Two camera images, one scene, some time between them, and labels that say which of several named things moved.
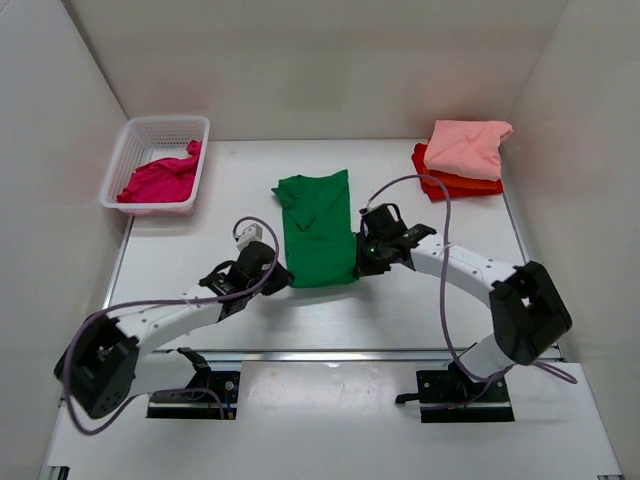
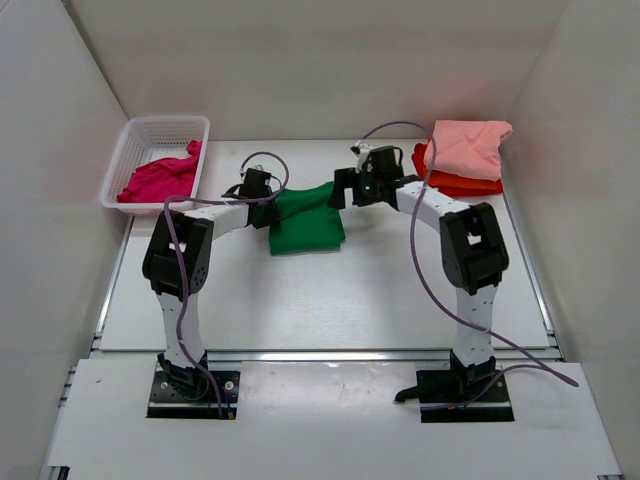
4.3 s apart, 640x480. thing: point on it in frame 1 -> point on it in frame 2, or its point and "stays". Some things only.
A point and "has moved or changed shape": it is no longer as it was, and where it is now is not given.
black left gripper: [276, 278] -> [270, 213]
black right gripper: [363, 268] -> [349, 179]
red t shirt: [435, 190] stays
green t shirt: [319, 229] has moved or changed shape
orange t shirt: [453, 180] stays
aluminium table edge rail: [303, 356] stays
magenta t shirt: [164, 179] stays
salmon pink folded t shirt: [470, 148] stays
